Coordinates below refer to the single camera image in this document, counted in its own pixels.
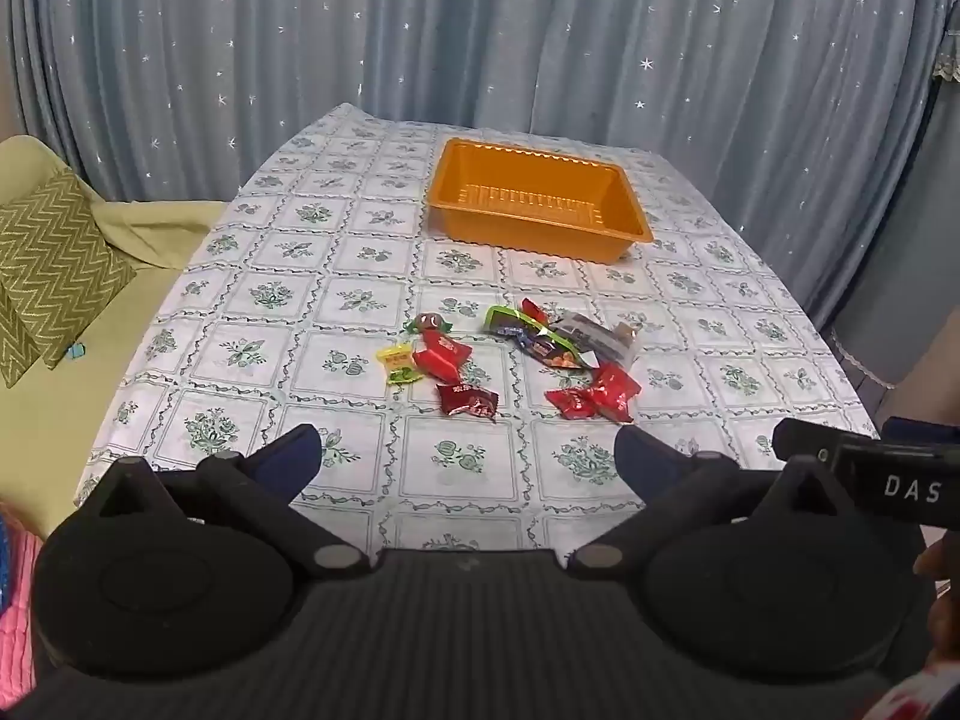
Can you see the dark red snack packet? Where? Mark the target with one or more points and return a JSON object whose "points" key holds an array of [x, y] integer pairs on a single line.
{"points": [[465, 399]]}

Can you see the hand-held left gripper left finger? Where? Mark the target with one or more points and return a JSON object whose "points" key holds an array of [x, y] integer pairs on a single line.
{"points": [[298, 451]]}

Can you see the person's right hand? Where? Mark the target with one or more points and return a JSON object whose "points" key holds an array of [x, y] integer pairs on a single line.
{"points": [[941, 559]]}

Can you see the light green sofa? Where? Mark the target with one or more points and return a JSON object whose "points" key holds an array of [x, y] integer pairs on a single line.
{"points": [[75, 405]]}

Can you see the dark packet with orange print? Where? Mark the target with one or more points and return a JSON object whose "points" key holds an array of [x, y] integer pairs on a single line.
{"points": [[551, 350]]}

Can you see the blue star curtain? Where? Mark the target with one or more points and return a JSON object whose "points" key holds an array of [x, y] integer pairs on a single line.
{"points": [[450, 30]]}

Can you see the small red candy wrapper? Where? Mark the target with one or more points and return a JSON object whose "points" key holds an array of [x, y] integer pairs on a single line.
{"points": [[534, 310]]}

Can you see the green and brown candy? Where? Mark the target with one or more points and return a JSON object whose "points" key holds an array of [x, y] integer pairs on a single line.
{"points": [[427, 322]]}

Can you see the orange plastic tray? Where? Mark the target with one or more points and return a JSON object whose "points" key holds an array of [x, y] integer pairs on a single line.
{"points": [[525, 202]]}

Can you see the green zigzag pillow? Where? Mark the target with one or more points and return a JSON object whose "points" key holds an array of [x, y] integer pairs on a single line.
{"points": [[60, 262]]}

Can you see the yellow snack packet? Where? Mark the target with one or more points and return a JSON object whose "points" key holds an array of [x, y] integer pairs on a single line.
{"points": [[397, 364]]}

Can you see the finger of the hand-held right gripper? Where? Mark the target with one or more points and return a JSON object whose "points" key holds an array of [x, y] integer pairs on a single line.
{"points": [[922, 433], [804, 441]]}

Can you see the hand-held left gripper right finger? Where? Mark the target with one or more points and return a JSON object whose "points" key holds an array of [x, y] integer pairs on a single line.
{"points": [[639, 451]]}

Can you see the person's red and white clothing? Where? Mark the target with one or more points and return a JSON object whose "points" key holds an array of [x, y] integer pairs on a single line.
{"points": [[922, 697]]}

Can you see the floral tablecloth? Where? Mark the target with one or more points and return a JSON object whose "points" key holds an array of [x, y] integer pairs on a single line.
{"points": [[360, 240]]}

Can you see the pink and blue cloth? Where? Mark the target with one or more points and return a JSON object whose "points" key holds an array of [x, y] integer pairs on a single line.
{"points": [[19, 615]]}

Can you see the grey clear snack packet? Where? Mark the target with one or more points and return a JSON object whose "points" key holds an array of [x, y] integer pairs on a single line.
{"points": [[596, 337]]}

